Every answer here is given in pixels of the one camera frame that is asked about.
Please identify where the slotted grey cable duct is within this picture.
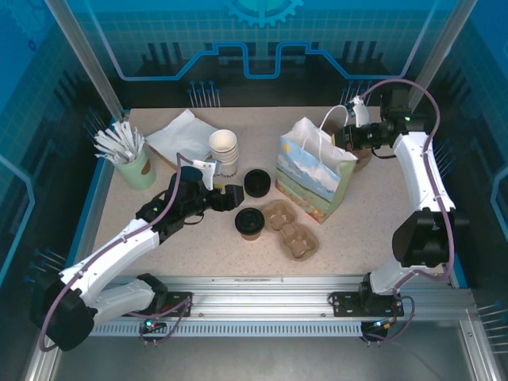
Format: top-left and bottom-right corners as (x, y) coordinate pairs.
(63, 320), (368, 339)

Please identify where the stack of white paper cups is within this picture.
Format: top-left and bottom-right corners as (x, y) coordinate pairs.
(208, 129), (240, 179)

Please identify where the cardboard cup carrier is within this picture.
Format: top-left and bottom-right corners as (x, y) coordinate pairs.
(264, 200), (321, 262)

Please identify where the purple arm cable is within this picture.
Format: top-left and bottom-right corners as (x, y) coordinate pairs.
(360, 78), (457, 342)
(39, 154), (199, 352)

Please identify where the green straw holder cup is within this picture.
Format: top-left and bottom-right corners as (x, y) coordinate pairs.
(114, 148), (158, 191)

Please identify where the brown cardboard napkin box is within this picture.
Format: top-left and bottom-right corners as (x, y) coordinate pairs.
(148, 144), (179, 171)

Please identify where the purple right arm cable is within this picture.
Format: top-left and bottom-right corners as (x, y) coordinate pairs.
(360, 78), (457, 342)

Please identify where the printed paper gift bag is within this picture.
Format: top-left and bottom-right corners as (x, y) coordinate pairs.
(275, 105), (360, 226)

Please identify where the aluminium frame post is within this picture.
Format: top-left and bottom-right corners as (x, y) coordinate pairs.
(398, 0), (479, 124)
(42, 0), (130, 122)

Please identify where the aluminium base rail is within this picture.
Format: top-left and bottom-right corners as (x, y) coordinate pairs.
(69, 273), (477, 323)

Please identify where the black plastic cup lid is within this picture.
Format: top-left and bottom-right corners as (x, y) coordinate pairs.
(233, 207), (266, 235)

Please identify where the stack of black cup lids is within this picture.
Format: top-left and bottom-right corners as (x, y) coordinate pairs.
(243, 169), (273, 198)

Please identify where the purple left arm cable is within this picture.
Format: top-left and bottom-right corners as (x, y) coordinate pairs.
(39, 154), (199, 352)

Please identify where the stack of white napkins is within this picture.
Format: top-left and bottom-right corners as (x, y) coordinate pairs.
(145, 108), (217, 162)

